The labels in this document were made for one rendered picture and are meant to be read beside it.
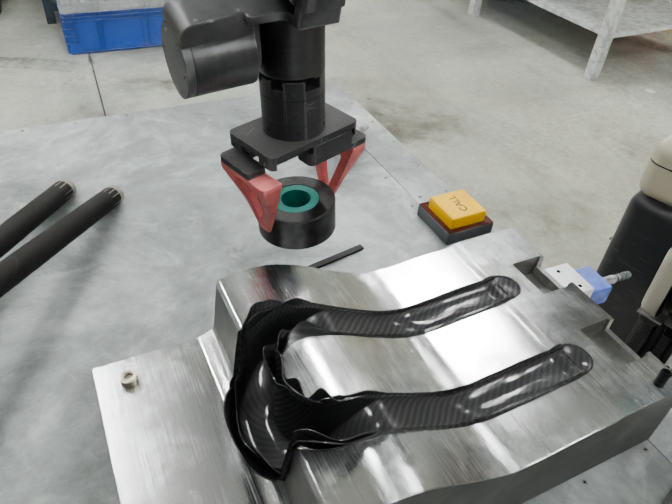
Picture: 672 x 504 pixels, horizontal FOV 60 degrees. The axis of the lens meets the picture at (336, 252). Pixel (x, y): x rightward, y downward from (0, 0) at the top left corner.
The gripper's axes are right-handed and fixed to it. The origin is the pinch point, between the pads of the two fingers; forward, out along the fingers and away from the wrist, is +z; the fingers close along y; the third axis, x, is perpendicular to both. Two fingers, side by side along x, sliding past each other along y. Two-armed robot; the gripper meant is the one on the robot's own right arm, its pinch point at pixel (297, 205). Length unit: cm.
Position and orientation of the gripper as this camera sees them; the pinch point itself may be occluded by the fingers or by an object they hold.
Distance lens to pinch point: 59.3
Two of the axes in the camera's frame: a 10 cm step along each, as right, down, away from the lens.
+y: -7.4, 4.4, -5.1
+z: -0.1, 7.5, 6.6
